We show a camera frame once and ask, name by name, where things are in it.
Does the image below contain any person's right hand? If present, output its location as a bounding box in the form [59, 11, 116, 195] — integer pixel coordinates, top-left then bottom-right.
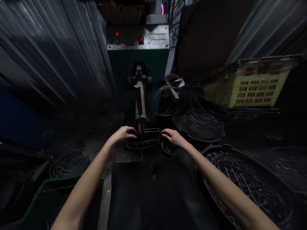
[161, 128, 184, 147]

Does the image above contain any person's left hand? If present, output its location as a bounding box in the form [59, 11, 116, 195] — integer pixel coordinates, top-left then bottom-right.
[112, 126, 138, 145]

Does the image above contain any oval wire frame basket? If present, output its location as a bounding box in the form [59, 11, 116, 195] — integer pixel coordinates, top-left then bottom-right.
[126, 128, 164, 150]

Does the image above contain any round black tub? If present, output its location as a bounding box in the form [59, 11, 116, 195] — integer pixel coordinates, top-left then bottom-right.
[171, 105, 226, 144]

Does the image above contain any wooden stick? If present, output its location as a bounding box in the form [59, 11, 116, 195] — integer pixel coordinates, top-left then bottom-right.
[169, 87, 180, 100]

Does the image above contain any green spot welding machine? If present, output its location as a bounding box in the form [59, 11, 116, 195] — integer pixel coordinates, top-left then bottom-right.
[105, 14, 171, 123]

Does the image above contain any large black tub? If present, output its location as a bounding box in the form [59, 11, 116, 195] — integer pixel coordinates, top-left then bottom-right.
[201, 144, 307, 230]

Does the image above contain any green plastic crate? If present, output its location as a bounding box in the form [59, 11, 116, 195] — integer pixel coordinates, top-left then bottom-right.
[21, 174, 104, 230]

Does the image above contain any yellow plastic crate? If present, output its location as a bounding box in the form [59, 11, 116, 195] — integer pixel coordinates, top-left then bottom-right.
[204, 54, 303, 108]

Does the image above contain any pile of wire rings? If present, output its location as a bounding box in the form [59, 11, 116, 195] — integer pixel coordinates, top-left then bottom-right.
[183, 107, 224, 138]

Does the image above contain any curved wires bundle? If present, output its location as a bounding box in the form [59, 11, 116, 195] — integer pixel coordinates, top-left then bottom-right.
[152, 80, 183, 101]

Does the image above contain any heap of bent wire frames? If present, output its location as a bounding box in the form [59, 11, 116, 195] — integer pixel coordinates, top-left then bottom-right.
[207, 151, 292, 222]

